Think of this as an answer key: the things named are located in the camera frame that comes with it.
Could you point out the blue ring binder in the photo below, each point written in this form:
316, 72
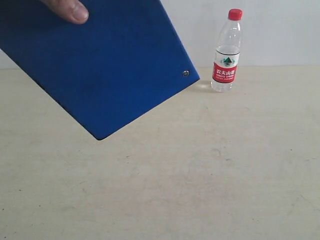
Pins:
124, 61

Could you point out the clear water bottle red cap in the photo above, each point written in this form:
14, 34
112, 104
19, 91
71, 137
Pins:
227, 52

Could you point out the person's bare hand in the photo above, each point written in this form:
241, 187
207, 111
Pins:
72, 11

